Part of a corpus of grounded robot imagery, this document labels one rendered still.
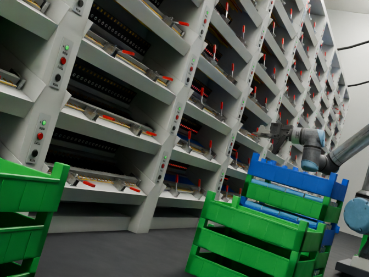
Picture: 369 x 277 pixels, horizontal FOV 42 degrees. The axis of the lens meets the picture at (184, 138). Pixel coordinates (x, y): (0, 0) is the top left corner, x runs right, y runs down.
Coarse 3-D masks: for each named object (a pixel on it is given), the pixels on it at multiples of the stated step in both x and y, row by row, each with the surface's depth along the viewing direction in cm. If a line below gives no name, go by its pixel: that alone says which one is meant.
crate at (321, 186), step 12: (252, 156) 170; (252, 168) 169; (264, 168) 167; (276, 168) 164; (276, 180) 164; (288, 180) 161; (300, 180) 159; (312, 180) 157; (324, 180) 155; (348, 180) 170; (312, 192) 160; (324, 192) 155; (336, 192) 159
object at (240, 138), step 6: (240, 126) 248; (246, 126) 310; (240, 132) 263; (252, 132) 308; (240, 138) 258; (246, 138) 266; (258, 138) 304; (264, 138) 304; (246, 144) 272; (252, 144) 280; (258, 144) 291; (264, 144) 304; (258, 150) 297
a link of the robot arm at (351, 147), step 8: (368, 128) 237; (352, 136) 245; (360, 136) 240; (368, 136) 237; (344, 144) 246; (352, 144) 243; (360, 144) 241; (368, 144) 240; (336, 152) 248; (344, 152) 245; (352, 152) 244; (328, 160) 251; (336, 160) 249; (344, 160) 248; (328, 168) 251; (336, 168) 252
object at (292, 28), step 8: (280, 0) 260; (272, 8) 283; (280, 8) 266; (272, 16) 292; (280, 16) 273; (280, 24) 308; (288, 24) 289; (296, 24) 308; (288, 32) 296; (296, 32) 307
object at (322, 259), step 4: (264, 240) 162; (328, 248) 168; (304, 252) 154; (308, 252) 154; (324, 252) 164; (328, 252) 168; (308, 256) 154; (320, 256) 160; (324, 256) 164; (328, 256) 169; (320, 260) 161; (324, 260) 165; (316, 264) 158; (320, 264) 162; (324, 264) 167; (316, 268) 159
